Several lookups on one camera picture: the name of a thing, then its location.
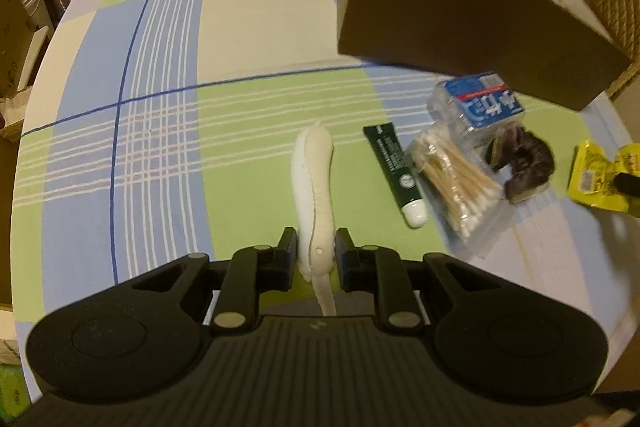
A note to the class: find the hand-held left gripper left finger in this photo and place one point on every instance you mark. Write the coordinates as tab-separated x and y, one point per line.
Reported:
287	257

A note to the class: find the green printed bag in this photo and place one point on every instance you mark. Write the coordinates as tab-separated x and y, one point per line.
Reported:
11	389

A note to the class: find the dark green tube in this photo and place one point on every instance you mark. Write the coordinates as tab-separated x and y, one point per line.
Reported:
395	162

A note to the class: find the bag of cotton swabs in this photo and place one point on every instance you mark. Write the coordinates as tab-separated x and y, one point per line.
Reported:
460	187

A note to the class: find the brown cardboard box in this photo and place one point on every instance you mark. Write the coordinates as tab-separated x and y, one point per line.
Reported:
450	17

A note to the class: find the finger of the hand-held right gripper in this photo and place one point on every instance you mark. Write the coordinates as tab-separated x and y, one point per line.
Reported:
630	185

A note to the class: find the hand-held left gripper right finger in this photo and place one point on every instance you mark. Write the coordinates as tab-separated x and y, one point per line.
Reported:
345	257

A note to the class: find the clear box with blue label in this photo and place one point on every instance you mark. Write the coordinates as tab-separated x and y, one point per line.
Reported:
482	99

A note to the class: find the brown scrunchie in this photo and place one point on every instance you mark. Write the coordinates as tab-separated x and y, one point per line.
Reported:
530	157

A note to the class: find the yellow packet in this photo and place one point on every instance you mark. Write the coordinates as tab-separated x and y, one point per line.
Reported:
590	179

